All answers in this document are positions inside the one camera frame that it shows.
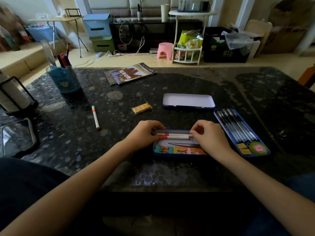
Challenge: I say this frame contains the person's left hand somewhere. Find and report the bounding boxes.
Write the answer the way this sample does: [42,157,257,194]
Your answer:
[124,120,167,153]

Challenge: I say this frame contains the person's right hand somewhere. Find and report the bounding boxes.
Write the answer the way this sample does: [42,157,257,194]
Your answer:
[190,119,232,162]

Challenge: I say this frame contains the orange capped white marker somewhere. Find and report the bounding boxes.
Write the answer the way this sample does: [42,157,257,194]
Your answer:
[159,135,194,140]

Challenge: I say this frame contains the person's left forearm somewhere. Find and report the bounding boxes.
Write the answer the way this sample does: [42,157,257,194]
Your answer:
[0,140,131,236]

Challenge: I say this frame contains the person's right forearm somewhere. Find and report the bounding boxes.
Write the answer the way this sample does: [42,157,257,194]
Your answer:
[214,148,315,236]

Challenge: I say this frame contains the blue tin pencil case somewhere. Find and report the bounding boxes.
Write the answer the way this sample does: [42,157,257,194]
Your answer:
[152,129,210,158]

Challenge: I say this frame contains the blue pencil case tray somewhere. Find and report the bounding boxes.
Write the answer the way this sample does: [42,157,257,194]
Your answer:
[214,108,271,158]

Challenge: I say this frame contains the yellow wrapped eraser pack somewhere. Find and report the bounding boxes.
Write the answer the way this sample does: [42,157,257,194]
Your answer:
[131,102,153,115]

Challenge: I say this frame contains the row of clear pens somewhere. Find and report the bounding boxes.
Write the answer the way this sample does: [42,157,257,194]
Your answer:
[217,109,258,143]

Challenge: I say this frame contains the blue pencil case lid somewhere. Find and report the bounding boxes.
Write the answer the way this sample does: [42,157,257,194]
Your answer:
[162,93,216,110]

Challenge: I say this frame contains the orange tipped white marker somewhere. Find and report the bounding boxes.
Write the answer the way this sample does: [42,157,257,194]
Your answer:
[92,106,100,130]

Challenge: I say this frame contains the glossy magazine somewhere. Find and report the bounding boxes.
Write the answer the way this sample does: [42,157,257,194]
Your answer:
[104,62,157,86]

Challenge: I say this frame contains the white tiered rack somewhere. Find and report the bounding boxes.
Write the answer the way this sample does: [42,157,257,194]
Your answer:
[168,10,217,66]

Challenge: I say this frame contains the pink plastic stool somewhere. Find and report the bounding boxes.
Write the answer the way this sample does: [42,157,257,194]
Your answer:
[156,42,174,61]

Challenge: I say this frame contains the black cardboard box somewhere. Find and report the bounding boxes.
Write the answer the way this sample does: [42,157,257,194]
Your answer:
[203,27,252,64]

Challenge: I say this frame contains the yellow green snack bag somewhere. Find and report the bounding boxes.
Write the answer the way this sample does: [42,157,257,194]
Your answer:
[177,29,204,50]

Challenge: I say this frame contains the clear plastic bag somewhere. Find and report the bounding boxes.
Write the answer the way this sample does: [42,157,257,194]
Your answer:
[221,30,254,56]

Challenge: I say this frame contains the blue pen holder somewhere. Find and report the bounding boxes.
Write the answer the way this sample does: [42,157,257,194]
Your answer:
[46,66,81,94]

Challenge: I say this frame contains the black low cabinet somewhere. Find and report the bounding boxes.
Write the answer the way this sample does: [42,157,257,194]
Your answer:
[109,19,204,53]

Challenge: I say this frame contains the green storage box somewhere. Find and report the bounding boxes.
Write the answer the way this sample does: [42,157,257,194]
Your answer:
[90,36,116,53]

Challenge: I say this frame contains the beige folding chair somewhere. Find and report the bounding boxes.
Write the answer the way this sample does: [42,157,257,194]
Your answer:
[243,19,273,56]

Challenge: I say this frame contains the brown wooden chair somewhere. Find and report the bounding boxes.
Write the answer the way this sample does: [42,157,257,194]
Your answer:
[297,64,315,89]

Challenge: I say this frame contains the white paper cup stack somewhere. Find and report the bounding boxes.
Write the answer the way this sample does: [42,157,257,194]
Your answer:
[161,4,171,22]

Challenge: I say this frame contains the blue storage box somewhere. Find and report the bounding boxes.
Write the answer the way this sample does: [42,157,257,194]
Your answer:
[83,14,113,38]

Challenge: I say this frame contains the metal kettle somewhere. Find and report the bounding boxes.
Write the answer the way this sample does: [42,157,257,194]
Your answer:
[189,0,210,12]

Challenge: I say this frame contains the clear plastic ruler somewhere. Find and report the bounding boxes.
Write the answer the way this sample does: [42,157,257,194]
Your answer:
[41,40,57,67]

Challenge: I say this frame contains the black cased phone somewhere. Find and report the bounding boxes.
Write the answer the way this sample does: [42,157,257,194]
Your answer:
[0,118,37,158]

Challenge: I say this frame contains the person's dark trousers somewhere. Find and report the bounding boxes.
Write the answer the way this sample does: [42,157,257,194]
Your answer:
[0,157,70,230]

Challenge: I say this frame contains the brown cardboard pile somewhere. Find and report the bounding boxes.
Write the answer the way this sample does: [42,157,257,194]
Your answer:
[260,0,315,55]

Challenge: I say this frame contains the folding side table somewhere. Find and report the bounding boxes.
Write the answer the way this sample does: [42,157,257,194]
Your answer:
[29,16,89,58]

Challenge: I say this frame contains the blue plastic bin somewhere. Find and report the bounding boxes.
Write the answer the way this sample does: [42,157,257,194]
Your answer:
[26,25,56,42]

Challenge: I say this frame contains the white cable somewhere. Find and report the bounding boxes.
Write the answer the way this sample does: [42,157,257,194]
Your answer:
[74,18,145,68]

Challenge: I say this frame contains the black wire roll holder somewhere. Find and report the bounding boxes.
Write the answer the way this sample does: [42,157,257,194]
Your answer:
[0,76,39,115]

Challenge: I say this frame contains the black wire basket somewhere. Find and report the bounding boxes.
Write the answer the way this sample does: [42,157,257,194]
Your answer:
[64,8,82,18]

